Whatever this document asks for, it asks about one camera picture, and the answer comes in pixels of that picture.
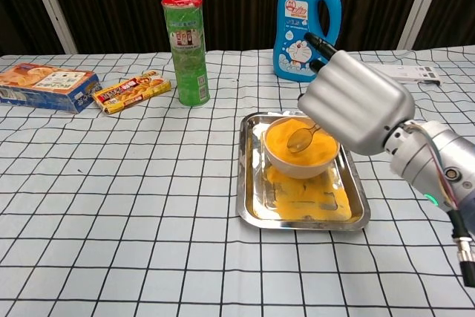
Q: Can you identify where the blue detergent pump bottle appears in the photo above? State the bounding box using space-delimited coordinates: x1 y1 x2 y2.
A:
272 0 343 84

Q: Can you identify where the white power strip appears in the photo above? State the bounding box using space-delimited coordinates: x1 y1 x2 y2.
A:
365 63 442 86

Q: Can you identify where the small metal spoon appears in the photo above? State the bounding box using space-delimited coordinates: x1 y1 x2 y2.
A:
286 123 324 154

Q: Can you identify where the orange and blue biscuit box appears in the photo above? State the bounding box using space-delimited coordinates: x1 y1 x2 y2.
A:
0 62 102 114

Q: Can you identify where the white metal frame post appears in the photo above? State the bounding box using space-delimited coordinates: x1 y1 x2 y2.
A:
24 0 78 54
399 0 439 50

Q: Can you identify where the bowl of yellow powder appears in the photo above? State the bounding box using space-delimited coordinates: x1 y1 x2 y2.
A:
261 116 341 180

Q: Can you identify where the yellow curry box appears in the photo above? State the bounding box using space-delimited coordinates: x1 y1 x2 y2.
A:
91 69 172 116

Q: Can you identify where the rectangular steel tray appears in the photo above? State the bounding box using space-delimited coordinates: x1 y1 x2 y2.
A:
236 111 372 232

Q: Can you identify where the black arm cable with plug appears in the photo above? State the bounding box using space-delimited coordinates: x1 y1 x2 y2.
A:
447 209 475 288

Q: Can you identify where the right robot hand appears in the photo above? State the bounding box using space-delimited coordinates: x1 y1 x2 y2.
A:
297 32 416 157

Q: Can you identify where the green chip can red lid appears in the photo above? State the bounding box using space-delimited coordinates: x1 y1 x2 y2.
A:
160 0 212 107

